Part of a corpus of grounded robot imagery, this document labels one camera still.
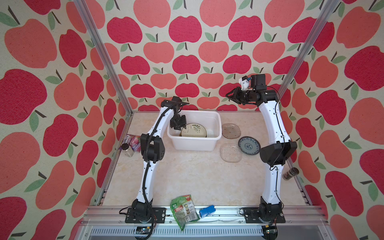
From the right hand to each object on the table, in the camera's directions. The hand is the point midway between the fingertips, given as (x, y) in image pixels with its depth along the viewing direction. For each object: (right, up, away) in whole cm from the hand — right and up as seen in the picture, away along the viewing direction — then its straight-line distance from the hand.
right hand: (228, 97), depth 84 cm
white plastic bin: (-7, -12, +18) cm, 23 cm away
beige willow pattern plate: (-20, -19, +21) cm, 34 cm away
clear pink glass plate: (+5, -34, +15) cm, 37 cm away
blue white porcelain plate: (+19, -30, +18) cm, 40 cm away
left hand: (-25, -18, +13) cm, 33 cm away
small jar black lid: (-60, -31, +6) cm, 68 cm away
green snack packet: (-25, -59, -9) cm, 65 cm away
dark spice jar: (+34, -41, -4) cm, 54 cm away
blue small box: (-14, -60, -10) cm, 62 cm away
